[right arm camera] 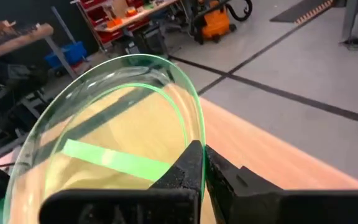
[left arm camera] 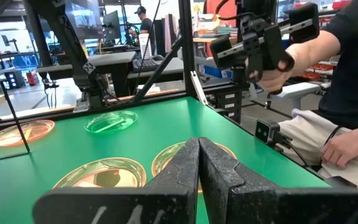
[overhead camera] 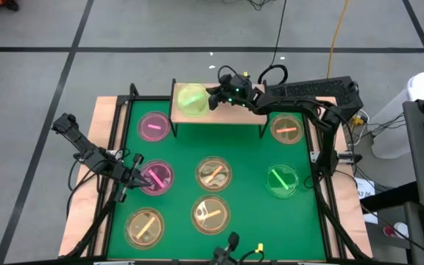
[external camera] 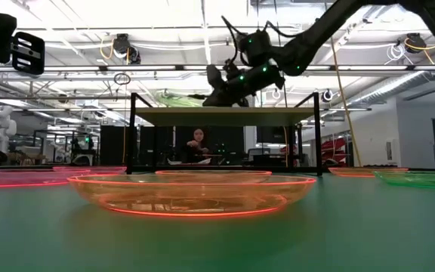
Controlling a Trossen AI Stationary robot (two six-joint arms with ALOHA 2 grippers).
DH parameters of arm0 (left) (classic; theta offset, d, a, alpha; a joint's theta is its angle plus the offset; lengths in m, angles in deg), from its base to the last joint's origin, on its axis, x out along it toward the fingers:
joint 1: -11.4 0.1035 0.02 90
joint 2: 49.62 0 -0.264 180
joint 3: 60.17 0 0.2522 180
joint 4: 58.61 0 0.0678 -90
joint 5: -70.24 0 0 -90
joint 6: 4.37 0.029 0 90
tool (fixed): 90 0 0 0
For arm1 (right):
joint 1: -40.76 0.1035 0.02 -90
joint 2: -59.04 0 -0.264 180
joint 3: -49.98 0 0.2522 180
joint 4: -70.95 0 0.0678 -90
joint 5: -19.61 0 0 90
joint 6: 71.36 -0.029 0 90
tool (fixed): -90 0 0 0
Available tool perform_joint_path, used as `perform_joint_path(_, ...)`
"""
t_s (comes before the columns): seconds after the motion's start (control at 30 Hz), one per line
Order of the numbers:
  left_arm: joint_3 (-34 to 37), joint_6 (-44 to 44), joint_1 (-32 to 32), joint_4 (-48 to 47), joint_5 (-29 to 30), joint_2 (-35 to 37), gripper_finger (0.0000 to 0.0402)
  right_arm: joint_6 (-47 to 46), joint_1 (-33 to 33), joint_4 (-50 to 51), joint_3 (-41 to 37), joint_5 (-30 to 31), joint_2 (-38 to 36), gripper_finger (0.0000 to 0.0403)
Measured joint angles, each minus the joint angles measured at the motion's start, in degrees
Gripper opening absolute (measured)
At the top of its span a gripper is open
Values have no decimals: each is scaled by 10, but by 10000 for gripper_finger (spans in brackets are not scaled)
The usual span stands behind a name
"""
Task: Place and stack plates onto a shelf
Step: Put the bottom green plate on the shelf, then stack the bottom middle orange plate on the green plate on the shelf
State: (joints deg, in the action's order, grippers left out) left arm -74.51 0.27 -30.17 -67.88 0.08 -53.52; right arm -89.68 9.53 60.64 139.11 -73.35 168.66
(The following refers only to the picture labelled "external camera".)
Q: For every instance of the person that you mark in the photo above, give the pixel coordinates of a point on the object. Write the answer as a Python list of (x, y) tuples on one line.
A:
[(196, 151)]

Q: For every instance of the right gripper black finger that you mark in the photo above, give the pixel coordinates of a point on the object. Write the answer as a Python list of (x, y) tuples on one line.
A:
[(217, 100), (215, 77)]

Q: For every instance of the orange translucent plastic plate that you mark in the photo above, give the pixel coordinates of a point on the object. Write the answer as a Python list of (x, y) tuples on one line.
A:
[(213, 172), (353, 172), (187, 196)]

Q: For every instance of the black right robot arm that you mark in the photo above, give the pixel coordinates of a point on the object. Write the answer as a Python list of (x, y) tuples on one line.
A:
[(315, 41)]

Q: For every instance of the red bin rack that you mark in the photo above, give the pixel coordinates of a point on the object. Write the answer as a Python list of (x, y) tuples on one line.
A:
[(334, 151)]

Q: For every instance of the black robot workstation frame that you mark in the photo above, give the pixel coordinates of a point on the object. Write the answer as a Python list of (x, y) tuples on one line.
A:
[(70, 147)]

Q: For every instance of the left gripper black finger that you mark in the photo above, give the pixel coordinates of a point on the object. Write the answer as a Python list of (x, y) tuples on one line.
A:
[(28, 53)]

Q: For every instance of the pink translucent plastic plate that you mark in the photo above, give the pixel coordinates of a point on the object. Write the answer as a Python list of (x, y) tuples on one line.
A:
[(21, 178), (100, 169)]

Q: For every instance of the wooden shelf with black legs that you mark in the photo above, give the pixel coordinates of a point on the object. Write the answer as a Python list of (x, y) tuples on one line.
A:
[(225, 116)]

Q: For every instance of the green translucent plastic plate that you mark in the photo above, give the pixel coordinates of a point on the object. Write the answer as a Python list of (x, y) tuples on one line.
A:
[(421, 179)]

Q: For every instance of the white robot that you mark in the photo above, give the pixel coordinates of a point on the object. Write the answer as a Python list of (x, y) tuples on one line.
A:
[(0, 126)]

